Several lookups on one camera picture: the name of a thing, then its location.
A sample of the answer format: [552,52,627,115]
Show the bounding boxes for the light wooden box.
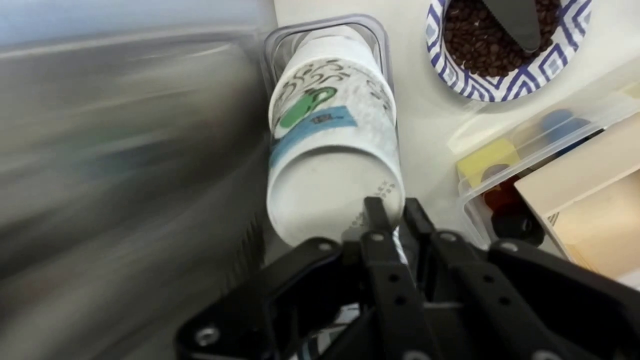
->
[512,109,640,276]

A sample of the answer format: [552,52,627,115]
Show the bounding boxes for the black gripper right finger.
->
[400,196,640,360]

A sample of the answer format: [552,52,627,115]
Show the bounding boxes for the coffee beans heap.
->
[442,0,565,79]

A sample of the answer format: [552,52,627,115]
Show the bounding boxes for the white printed paper cup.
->
[264,56,409,247]

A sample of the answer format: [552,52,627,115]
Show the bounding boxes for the clear plastic cup holder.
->
[261,11,397,95]

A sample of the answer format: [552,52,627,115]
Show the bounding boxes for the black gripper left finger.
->
[174,196,440,360]

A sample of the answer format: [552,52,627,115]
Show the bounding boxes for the blue white patterned bowl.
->
[424,0,597,104]

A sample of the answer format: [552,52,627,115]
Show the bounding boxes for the dark grey scoop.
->
[479,0,545,56]

